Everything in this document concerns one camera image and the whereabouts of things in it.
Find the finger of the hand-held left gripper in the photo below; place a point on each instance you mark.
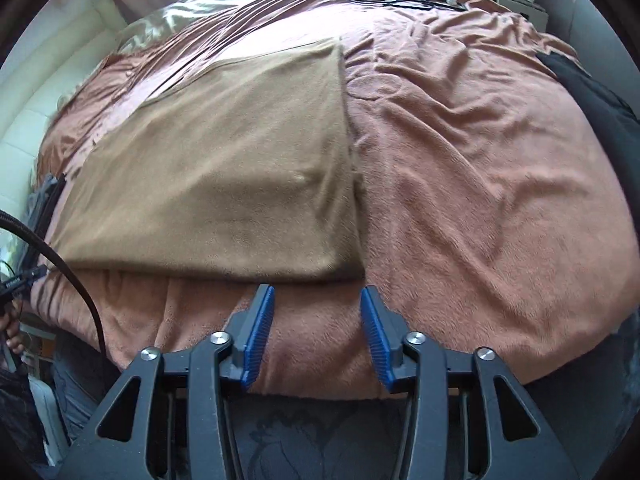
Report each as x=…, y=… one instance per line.
x=36, y=276

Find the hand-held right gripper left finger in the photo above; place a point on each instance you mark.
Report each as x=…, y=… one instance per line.
x=260, y=330

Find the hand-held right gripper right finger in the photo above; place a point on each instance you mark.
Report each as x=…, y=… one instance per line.
x=375, y=340

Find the tan brown towel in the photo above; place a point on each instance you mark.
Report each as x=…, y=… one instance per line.
x=225, y=170

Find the person's left hand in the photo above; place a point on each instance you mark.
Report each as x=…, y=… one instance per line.
x=9, y=330

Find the grey patterned bed sheet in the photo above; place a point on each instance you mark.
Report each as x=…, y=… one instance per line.
x=320, y=435

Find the blue denim pants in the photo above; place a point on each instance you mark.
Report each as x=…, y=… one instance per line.
x=75, y=390

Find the cream padded headboard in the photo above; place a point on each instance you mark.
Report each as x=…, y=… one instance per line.
x=30, y=125

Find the orange-brown fleece blanket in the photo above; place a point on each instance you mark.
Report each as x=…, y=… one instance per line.
x=475, y=185

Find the black cloth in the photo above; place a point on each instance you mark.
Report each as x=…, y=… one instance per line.
x=600, y=105

